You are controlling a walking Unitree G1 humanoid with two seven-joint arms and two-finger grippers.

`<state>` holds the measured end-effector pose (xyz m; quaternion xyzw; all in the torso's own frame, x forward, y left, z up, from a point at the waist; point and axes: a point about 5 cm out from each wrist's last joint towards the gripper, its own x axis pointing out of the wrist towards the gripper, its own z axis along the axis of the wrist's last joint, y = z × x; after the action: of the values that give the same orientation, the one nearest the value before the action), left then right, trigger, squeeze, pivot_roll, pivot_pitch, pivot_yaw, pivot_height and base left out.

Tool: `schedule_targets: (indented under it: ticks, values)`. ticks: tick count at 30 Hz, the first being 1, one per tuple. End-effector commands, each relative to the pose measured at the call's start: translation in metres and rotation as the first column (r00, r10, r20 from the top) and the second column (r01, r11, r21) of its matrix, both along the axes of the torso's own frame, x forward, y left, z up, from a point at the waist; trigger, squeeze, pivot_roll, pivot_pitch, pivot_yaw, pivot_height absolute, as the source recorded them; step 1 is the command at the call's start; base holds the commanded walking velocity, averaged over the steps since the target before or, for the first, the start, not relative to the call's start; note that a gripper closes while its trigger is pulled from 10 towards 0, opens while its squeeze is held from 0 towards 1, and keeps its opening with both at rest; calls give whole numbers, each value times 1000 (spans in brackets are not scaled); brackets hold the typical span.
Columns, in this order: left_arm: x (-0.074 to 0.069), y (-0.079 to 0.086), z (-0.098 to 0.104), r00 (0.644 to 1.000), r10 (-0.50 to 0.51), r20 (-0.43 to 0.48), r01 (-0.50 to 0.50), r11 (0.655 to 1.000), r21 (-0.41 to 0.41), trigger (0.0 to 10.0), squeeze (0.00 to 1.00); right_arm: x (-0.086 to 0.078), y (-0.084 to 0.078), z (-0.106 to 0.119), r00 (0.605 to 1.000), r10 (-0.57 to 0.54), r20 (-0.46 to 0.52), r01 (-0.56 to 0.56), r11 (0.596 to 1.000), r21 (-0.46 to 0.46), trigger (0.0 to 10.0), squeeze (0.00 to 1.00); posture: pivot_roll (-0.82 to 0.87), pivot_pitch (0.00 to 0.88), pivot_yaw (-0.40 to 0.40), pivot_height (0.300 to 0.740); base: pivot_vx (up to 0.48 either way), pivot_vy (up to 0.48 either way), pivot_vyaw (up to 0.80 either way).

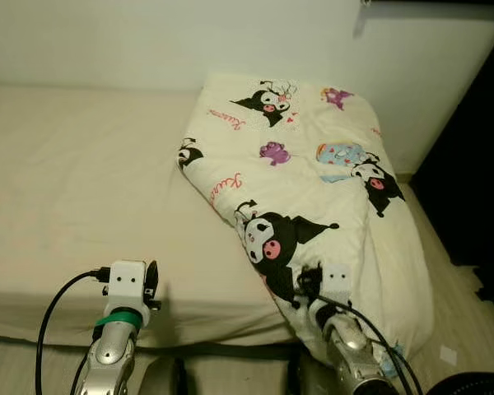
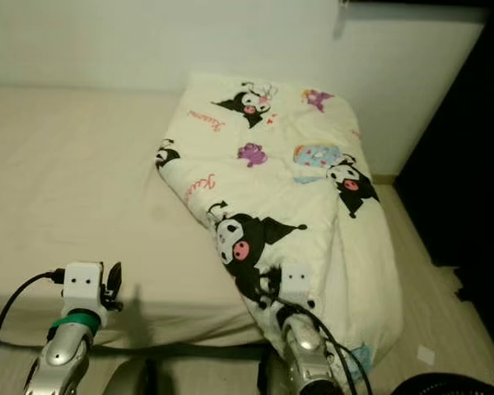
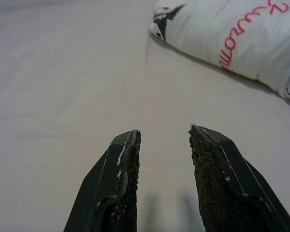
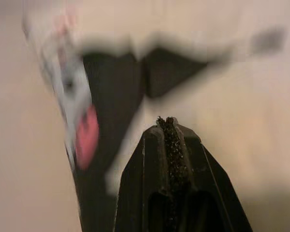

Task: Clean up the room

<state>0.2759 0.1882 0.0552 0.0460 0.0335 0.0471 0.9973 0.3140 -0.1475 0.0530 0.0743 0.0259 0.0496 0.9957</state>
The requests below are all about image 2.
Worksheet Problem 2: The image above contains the cream cartoon print comforter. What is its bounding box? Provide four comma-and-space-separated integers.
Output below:
156, 72, 406, 369

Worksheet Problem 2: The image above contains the dark robot left leg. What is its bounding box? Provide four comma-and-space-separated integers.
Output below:
128, 359, 157, 395

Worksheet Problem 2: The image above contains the cream sheeted bed mattress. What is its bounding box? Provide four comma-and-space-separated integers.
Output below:
0, 82, 404, 348

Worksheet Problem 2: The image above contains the black standing fan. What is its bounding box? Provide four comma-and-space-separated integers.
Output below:
389, 372, 494, 395

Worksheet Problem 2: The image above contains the dark wooden cabinet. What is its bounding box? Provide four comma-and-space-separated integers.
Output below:
394, 0, 494, 301

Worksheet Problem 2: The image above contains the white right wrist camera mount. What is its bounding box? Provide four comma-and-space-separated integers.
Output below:
278, 263, 312, 308

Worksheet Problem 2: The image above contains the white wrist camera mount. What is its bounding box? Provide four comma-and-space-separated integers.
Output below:
63, 263, 109, 312
278, 263, 312, 308

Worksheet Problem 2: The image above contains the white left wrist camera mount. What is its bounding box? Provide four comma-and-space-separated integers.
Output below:
63, 263, 109, 312

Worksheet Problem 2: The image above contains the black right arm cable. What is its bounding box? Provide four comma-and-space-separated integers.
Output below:
270, 290, 376, 395

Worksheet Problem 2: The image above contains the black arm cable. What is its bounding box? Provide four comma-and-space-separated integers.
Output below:
0, 269, 68, 395
270, 290, 376, 395

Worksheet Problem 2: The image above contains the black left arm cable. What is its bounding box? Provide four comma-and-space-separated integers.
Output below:
0, 269, 68, 395

